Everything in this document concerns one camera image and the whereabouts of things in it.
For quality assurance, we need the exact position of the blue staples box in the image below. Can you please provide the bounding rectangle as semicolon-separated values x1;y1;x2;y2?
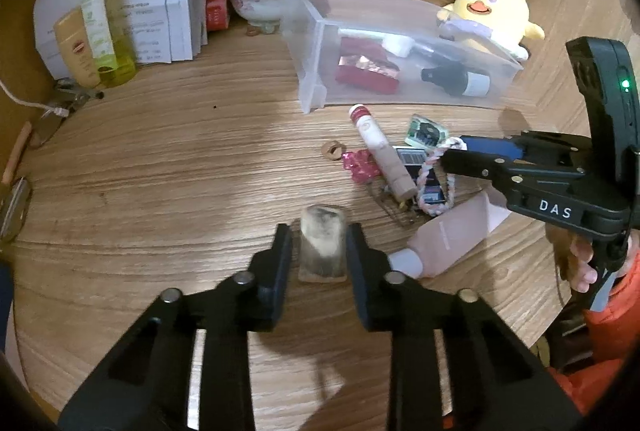
395;146;445;206

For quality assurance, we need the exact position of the pink cosmetic tube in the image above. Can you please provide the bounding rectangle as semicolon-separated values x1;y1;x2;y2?
388;187;510;279

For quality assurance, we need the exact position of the dark green dropper bottle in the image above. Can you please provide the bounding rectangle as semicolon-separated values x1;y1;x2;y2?
421;62;491;97

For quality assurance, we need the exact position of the beige red-capped stick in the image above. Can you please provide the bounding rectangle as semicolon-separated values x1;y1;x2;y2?
348;104;418;202

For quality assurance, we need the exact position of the red tea packet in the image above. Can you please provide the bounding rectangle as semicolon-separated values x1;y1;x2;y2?
335;36;400;95

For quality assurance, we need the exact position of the purple black lipstick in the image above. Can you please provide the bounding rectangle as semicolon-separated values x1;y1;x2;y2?
298;204;347;283

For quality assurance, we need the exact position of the person right hand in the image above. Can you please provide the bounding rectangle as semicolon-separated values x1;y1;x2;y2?
566;235;598;293

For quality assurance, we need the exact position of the pink hair clip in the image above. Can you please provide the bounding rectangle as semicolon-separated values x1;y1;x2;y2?
342;149;381;184

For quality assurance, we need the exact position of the yellow chick plush toy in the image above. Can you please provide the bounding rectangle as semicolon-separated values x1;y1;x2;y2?
437;0;544;61

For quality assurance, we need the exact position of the clear plastic storage bin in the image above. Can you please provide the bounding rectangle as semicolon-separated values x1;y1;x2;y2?
280;0;522;113

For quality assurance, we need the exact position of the glass bowl with trinkets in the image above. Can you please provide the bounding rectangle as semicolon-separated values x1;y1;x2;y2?
230;0;285;35

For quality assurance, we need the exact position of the yellow-green spray bottle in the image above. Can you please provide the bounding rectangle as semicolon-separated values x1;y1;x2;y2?
79;0;137;88

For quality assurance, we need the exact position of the beige cosmetic tube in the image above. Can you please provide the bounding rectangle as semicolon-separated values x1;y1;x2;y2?
53;7;101;88

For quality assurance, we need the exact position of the white paper box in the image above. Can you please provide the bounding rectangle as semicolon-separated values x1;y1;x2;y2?
34;0;207;80

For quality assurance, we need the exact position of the white hanging cord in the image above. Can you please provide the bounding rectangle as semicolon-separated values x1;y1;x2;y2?
0;78;72;118

